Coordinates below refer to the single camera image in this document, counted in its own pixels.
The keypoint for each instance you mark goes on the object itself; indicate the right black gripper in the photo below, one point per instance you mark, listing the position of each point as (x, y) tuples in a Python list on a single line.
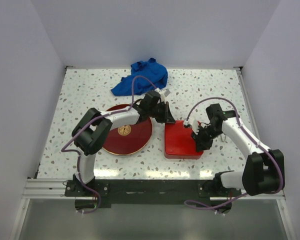
[(200, 144)]

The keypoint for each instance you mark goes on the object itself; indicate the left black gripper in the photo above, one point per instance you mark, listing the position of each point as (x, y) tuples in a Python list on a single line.
[(166, 116)]

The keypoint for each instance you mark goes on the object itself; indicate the pink metal tongs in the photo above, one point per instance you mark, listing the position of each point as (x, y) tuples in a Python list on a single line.
[(223, 138)]

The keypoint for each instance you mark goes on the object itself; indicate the red square box lid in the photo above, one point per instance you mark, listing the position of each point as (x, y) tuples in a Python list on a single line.
[(178, 142)]

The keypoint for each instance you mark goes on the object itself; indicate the round dark red tray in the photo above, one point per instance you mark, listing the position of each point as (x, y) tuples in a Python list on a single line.
[(128, 139)]

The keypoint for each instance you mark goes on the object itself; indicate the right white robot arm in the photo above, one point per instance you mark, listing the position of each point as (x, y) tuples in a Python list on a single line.
[(264, 170)]

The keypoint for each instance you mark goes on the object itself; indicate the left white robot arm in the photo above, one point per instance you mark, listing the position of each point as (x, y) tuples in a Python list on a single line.
[(91, 132)]

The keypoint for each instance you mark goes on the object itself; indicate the blue crumpled cloth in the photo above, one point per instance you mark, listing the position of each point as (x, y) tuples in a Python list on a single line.
[(144, 76)]

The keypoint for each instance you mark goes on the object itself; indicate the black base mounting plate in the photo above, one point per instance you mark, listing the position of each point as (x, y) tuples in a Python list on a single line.
[(145, 192)]

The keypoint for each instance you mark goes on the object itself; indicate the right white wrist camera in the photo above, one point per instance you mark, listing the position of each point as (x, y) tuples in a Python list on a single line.
[(193, 124)]

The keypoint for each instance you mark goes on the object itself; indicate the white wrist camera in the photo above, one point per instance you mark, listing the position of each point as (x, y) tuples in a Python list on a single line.
[(193, 124), (164, 93)]

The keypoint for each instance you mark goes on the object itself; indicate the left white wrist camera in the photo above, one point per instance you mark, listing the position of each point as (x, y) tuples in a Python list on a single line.
[(164, 93)]

